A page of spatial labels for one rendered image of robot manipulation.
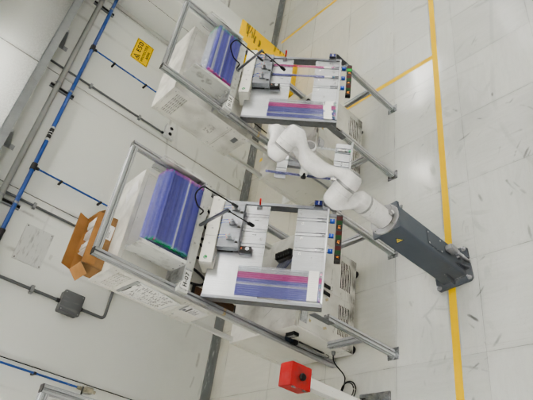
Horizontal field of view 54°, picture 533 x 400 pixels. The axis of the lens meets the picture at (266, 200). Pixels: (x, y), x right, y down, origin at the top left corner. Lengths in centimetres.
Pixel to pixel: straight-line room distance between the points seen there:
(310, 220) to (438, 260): 81
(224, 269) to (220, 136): 130
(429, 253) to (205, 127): 193
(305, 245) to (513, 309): 122
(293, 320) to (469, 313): 104
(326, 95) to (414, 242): 150
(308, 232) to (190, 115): 135
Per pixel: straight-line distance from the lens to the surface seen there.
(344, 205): 282
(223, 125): 407
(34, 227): 444
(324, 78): 425
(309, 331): 344
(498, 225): 355
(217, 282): 321
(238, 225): 332
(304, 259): 323
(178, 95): 395
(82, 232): 341
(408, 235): 307
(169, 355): 473
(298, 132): 275
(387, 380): 358
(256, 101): 409
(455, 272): 344
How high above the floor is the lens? 273
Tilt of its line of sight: 30 degrees down
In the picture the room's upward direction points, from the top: 57 degrees counter-clockwise
